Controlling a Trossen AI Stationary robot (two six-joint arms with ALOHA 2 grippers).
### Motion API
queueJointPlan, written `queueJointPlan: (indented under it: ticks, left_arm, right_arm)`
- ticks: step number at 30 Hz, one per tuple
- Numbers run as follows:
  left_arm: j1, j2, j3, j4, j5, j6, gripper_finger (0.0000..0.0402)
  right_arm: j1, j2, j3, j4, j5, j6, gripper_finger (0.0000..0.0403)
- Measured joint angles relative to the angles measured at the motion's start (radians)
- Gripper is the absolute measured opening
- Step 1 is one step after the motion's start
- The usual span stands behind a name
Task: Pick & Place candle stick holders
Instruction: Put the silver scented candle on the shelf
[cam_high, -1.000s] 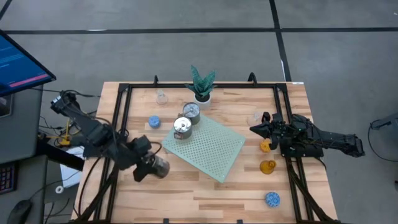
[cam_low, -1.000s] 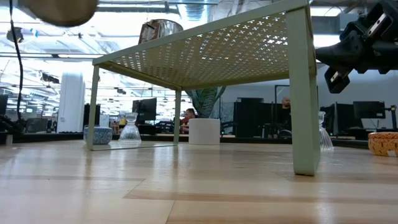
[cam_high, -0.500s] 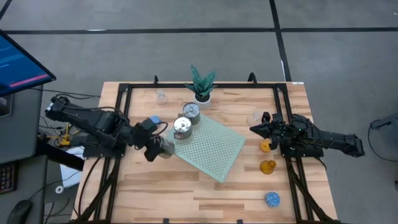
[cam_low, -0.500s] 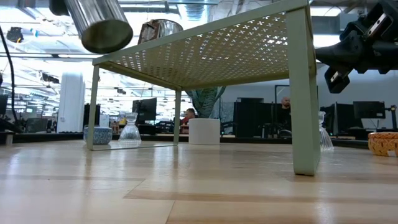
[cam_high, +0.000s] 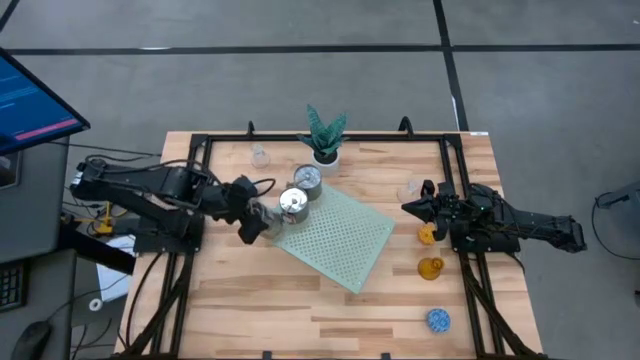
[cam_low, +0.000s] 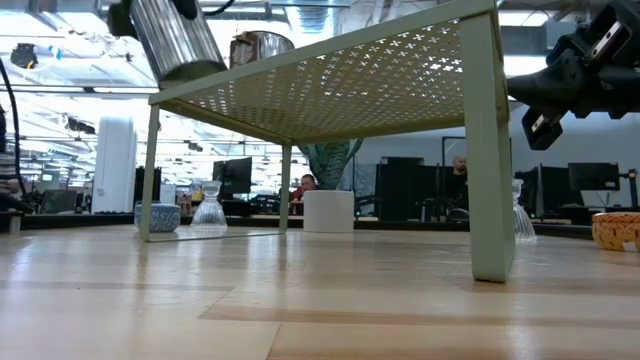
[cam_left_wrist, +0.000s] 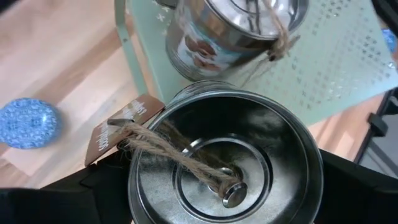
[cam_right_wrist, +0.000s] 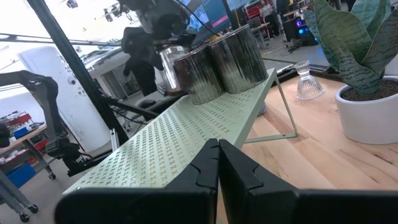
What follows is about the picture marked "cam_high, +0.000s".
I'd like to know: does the artificial plant in white pot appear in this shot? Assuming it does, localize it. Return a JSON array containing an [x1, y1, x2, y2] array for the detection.
[[296, 103, 350, 176]]

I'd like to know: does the black computer mouse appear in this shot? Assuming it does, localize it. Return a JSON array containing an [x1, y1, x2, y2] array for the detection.
[[10, 320, 53, 360]]

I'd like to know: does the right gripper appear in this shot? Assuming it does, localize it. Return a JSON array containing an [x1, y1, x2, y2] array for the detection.
[[401, 178, 471, 241]]

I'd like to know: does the blue scrubby ball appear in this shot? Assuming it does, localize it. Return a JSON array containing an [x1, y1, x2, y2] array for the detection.
[[426, 308, 452, 335]]

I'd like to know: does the clear glass candle holder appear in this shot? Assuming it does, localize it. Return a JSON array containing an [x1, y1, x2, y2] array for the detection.
[[249, 143, 272, 170], [396, 180, 424, 205]]

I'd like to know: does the green perforated mat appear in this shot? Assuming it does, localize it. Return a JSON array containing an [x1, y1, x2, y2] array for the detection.
[[272, 172, 397, 295]]

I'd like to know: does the amber glass candle holder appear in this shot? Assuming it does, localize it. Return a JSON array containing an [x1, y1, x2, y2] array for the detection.
[[417, 256, 445, 282]]

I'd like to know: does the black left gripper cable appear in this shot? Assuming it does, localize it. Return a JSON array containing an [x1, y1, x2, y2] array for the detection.
[[252, 177, 277, 200]]

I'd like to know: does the thin black cable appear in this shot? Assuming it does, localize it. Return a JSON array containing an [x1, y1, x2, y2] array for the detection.
[[49, 141, 161, 157]]

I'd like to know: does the black keyboard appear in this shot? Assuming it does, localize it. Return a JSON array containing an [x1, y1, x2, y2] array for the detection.
[[0, 259, 29, 314]]

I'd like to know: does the computer monitor with blue screen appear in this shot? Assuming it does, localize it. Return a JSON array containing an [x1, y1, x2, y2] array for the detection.
[[0, 47, 92, 157]]

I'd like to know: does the black stand bar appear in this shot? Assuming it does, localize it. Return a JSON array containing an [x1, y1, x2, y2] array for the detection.
[[58, 230, 137, 276]]

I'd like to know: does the white paper sheet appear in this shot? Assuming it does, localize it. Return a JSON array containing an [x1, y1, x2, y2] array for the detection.
[[95, 234, 137, 303]]

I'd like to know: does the black aluminium table frame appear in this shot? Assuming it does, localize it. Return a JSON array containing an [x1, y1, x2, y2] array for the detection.
[[114, 115, 549, 360]]

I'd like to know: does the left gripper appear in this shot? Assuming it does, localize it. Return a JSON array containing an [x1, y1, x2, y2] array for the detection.
[[219, 175, 276, 245]]

